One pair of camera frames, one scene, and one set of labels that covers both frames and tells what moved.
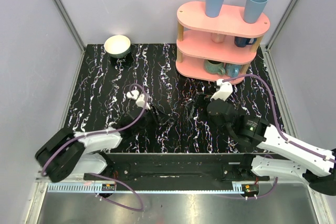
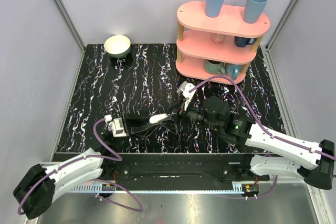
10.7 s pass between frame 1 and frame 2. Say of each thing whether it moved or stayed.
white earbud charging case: moved
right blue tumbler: stayed
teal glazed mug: stayed
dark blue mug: stayed
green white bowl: stayed
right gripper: moved
